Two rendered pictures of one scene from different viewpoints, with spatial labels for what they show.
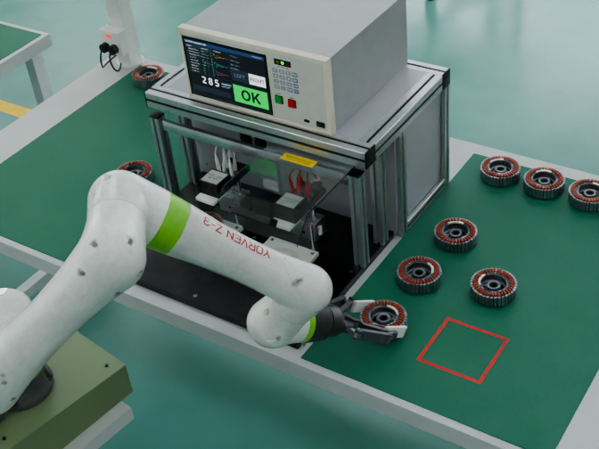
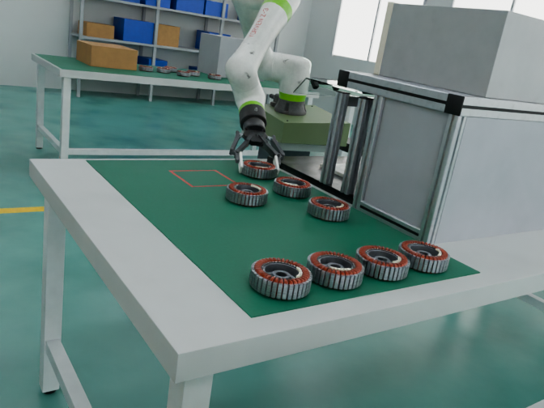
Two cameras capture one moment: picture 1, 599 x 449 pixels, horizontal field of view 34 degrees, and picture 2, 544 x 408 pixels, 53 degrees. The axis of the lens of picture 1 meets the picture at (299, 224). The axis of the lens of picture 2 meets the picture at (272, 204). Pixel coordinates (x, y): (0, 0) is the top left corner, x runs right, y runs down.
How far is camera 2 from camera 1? 311 cm
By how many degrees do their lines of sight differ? 92
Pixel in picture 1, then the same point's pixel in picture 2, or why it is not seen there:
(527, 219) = (329, 243)
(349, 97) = (401, 58)
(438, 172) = (422, 218)
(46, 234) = not seen: hidden behind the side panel
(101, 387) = (276, 121)
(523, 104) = not seen: outside the picture
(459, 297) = not seen: hidden behind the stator
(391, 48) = (465, 57)
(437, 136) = (431, 169)
